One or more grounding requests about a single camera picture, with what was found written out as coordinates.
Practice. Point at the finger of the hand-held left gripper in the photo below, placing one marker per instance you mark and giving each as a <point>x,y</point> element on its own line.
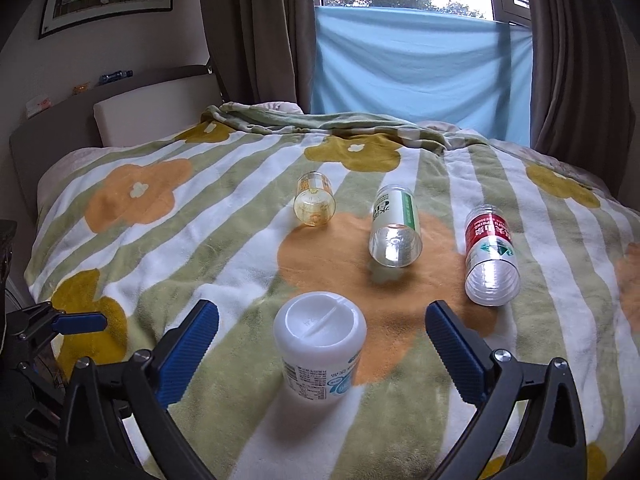
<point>80,321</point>

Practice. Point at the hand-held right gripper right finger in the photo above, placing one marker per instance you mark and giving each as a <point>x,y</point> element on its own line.
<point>455,355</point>

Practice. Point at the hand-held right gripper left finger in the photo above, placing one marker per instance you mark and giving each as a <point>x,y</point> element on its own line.
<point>192,345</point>

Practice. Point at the clear cup with red label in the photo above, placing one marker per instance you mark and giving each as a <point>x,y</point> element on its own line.
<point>490,260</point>

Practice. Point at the white plastic cup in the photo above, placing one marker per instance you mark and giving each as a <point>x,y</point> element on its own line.
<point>320,350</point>

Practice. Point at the clear cup with green label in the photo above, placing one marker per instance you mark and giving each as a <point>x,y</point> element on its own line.
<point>395,230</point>

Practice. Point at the yellow clear cup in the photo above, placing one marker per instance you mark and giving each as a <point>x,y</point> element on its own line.
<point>314,200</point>

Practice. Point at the flower striped blanket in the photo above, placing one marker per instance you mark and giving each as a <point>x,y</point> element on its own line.
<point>225,240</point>

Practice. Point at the grey padded headboard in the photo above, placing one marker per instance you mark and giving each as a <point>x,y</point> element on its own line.
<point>50,125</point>

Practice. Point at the white and red packet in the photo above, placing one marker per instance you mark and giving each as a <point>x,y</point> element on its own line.
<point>39,106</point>

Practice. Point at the white cushion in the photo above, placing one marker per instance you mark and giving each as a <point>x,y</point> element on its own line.
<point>150,110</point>

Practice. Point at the orange packet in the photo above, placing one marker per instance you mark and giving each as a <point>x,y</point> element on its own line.
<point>81,88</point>

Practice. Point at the blue bottle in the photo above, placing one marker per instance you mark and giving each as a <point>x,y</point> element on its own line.
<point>115,76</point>

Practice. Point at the light blue cloth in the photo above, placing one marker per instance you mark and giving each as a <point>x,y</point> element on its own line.
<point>420,75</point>

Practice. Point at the brown curtain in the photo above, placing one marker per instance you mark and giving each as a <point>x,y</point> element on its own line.
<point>580,60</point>
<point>255,30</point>

